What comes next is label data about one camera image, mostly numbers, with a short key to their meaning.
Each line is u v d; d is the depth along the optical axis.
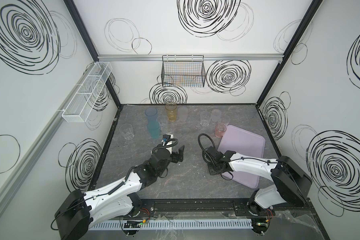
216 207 0.76
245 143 0.97
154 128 1.02
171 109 1.02
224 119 1.05
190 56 0.89
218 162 0.67
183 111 1.08
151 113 0.97
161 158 0.56
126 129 1.02
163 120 1.05
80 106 0.73
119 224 0.69
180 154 0.69
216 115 1.08
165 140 0.65
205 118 1.09
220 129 1.04
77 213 0.39
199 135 0.77
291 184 0.42
